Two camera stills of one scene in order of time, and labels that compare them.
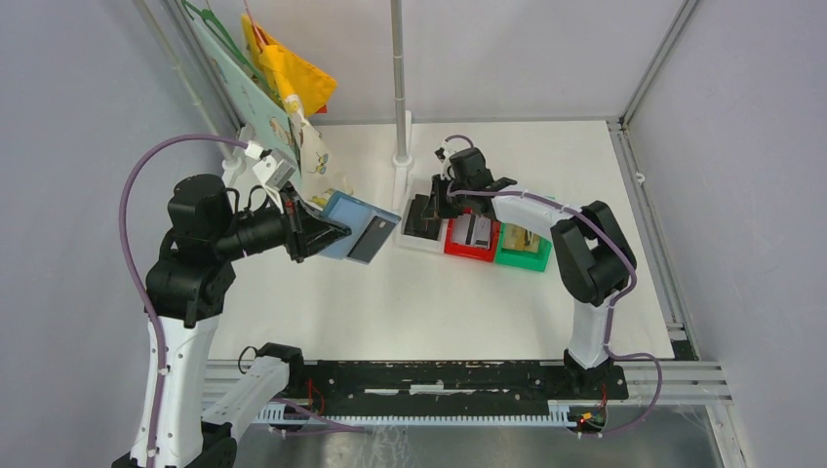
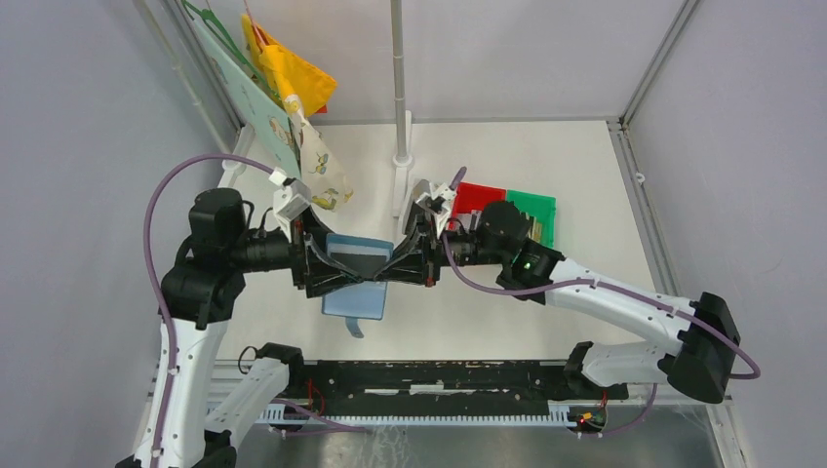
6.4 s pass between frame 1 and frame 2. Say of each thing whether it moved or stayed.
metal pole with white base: stayed
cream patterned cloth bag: stayed
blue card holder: moved
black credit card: moved
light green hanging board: stayed
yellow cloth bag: stayed
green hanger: stayed
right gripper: moved
